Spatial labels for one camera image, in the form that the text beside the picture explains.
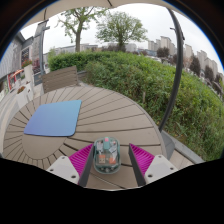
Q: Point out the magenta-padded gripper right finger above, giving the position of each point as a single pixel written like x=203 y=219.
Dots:
x=143 y=160

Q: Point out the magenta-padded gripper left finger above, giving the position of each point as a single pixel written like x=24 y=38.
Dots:
x=81 y=160

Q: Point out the far apartment buildings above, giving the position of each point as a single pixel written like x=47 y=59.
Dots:
x=165 y=42

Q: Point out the dark curved umbrella pole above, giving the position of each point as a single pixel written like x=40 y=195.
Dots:
x=176 y=73

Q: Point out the grey street post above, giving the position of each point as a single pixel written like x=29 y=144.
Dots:
x=41 y=50

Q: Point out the brown slatted wooden chair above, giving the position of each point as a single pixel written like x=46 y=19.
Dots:
x=60 y=79

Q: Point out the white planter with red flowers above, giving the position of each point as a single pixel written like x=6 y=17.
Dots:
x=28 y=73

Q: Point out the grey storefront building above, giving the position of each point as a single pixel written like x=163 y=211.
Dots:
x=10 y=60

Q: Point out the round bushy tree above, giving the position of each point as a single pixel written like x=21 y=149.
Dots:
x=120 y=28

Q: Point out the tall thin-leaved tree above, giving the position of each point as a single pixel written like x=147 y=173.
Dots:
x=78 y=33

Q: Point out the white planter with orange flowers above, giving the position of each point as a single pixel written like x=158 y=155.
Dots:
x=24 y=96

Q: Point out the blue mouse pad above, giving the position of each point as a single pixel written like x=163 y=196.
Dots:
x=53 y=118

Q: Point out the beige umbrella canopy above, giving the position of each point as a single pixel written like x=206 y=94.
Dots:
x=83 y=4

